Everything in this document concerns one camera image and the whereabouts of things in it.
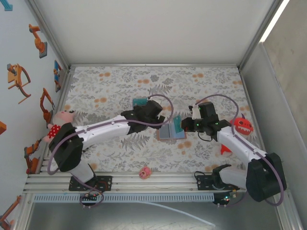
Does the teal credit card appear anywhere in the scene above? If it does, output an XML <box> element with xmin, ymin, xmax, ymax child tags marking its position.
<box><xmin>132</xmin><ymin>97</ymin><xmax>149</xmax><ymax>106</ymax></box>
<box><xmin>173</xmin><ymin>115</ymin><xmax>184</xmax><ymax>134</ymax></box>

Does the red shark plush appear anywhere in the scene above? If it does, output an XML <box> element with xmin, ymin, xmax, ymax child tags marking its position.
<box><xmin>220</xmin><ymin>113</ymin><xmax>254</xmax><ymax>155</ymax></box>

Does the floral table cloth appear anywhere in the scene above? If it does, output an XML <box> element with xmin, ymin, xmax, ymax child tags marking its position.
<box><xmin>47</xmin><ymin>66</ymin><xmax>261</xmax><ymax>173</ymax></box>

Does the small pink toy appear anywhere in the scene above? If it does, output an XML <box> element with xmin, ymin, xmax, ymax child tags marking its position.
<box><xmin>139</xmin><ymin>167</ymin><xmax>153</xmax><ymax>179</ymax></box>

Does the pink plush doll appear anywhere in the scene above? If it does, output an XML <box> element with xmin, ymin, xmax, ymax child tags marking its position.
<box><xmin>43</xmin><ymin>110</ymin><xmax>77</xmax><ymax>143</ymax></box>

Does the circuit board with LEDs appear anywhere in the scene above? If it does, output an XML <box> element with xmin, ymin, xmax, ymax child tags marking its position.
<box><xmin>213</xmin><ymin>190</ymin><xmax>238</xmax><ymax>206</ymax></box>
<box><xmin>80</xmin><ymin>193</ymin><xmax>99</xmax><ymax>202</ymax></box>

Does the white plastic tube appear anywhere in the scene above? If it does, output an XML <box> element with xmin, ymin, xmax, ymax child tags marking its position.
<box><xmin>141</xmin><ymin>200</ymin><xmax>216</xmax><ymax>228</ymax></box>

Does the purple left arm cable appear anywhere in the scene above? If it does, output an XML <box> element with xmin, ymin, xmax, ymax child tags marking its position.
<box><xmin>47</xmin><ymin>94</ymin><xmax>174</xmax><ymax>209</ymax></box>

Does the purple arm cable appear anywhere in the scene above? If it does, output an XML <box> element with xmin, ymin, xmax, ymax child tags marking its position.
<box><xmin>194</xmin><ymin>94</ymin><xmax>286</xmax><ymax>208</ymax></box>
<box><xmin>47</xmin><ymin>94</ymin><xmax>174</xmax><ymax>209</ymax></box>

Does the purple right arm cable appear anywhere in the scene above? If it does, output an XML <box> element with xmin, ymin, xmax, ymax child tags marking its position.
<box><xmin>194</xmin><ymin>94</ymin><xmax>286</xmax><ymax>208</ymax></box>

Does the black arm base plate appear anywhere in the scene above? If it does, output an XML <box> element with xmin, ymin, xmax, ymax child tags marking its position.
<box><xmin>69</xmin><ymin>175</ymin><xmax>113</xmax><ymax>192</ymax></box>
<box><xmin>196</xmin><ymin>174</ymin><xmax>240</xmax><ymax>191</ymax></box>

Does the aluminium extrusion frame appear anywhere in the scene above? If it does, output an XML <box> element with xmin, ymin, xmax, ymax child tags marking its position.
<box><xmin>23</xmin><ymin>0</ymin><xmax>304</xmax><ymax>230</ymax></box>

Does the slotted grey cable duct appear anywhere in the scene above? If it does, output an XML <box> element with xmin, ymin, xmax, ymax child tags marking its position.
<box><xmin>33</xmin><ymin>193</ymin><xmax>215</xmax><ymax>203</ymax></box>

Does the blue rail wall sticker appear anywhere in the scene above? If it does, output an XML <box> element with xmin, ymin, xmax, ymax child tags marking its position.
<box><xmin>53</xmin><ymin>60</ymin><xmax>63</xmax><ymax>93</ymax></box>

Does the orange claw gripper wall sticker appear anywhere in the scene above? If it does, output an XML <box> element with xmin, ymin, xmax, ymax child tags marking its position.
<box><xmin>6</xmin><ymin>63</ymin><xmax>32</xmax><ymax>104</ymax></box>

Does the blue angular wall sticker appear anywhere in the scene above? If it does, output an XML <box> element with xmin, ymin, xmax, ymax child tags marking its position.
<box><xmin>0</xmin><ymin>0</ymin><xmax>14</xmax><ymax>12</ymax></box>

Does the orange machine wall sticker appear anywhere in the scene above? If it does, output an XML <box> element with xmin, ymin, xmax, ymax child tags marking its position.
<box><xmin>0</xmin><ymin>195</ymin><xmax>23</xmax><ymax>228</ymax></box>

